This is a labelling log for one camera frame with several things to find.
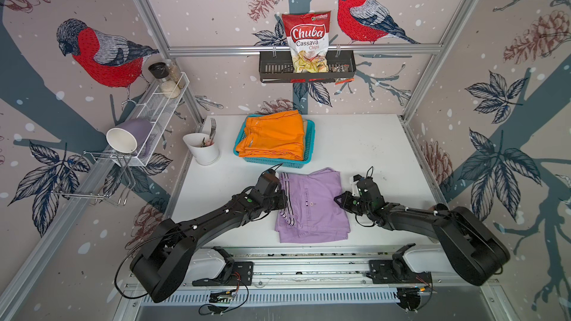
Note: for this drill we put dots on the black wall basket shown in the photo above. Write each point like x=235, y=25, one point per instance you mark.
x=282, y=67

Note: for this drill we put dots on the purple pants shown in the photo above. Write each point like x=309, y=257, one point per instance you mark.
x=311, y=215

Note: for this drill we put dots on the wire cup holder rack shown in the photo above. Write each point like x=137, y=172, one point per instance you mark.
x=96, y=177

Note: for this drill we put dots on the black lid spice jar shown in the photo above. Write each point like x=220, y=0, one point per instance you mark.
x=160, y=71

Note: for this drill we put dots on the teal plastic basket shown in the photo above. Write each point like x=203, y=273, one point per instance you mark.
x=308, y=145

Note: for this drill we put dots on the white wire wall shelf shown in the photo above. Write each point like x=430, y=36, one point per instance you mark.
x=152, y=117

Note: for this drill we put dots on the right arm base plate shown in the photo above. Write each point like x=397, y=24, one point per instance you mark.
x=384, y=271

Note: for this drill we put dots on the white utensil holder cup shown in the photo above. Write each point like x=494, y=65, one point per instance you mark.
x=204, y=153

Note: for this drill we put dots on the Chuba cassava chips bag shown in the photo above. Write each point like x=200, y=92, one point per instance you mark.
x=307, y=36

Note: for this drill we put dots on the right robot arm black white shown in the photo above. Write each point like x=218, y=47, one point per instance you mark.
x=473, y=251

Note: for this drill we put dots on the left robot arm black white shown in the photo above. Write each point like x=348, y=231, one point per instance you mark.
x=161, y=262

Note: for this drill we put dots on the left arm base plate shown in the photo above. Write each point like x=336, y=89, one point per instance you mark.
x=240, y=273

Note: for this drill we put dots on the metal utensils in cup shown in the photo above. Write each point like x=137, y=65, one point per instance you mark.
x=210, y=141

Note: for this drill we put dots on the purple white cup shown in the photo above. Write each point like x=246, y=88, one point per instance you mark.
x=127, y=137

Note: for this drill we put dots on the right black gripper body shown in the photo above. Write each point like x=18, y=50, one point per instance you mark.
x=354, y=204

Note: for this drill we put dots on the glass spice jar on shelf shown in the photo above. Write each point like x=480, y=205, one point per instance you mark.
x=175, y=73

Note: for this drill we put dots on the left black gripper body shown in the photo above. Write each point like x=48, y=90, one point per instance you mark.
x=276, y=201

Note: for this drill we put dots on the orange pants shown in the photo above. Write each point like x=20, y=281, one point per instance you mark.
x=276, y=136

